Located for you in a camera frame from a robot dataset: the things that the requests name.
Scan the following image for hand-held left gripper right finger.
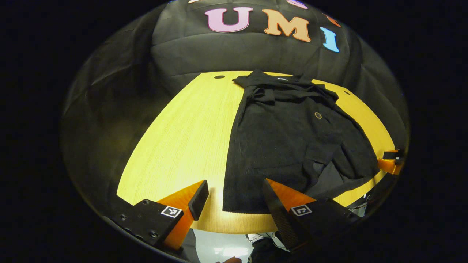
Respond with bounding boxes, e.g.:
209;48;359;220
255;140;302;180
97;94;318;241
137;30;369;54
263;178;362;252

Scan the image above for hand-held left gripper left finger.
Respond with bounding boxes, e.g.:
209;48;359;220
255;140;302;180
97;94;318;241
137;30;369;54
110;180;210;252

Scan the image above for black button shirt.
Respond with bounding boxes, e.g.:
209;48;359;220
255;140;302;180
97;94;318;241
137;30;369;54
222;69;381;214

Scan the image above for black backdrop cloth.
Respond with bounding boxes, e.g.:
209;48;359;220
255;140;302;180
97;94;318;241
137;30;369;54
60;0;410;227

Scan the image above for black cables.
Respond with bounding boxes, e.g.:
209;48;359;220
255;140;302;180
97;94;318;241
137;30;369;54
346;194;371;214

